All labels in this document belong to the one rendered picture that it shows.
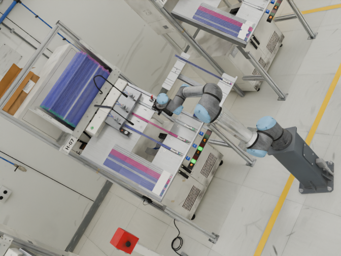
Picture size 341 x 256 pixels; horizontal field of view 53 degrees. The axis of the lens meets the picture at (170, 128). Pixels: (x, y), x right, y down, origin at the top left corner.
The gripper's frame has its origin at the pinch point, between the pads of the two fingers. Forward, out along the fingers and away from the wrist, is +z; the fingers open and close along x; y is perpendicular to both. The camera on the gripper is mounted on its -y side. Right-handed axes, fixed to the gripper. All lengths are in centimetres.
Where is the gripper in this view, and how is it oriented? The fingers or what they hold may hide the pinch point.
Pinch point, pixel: (160, 112)
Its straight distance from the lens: 268.1
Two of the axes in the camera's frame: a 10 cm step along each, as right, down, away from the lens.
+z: -1.2, 2.1, 9.7
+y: -8.7, -5.0, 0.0
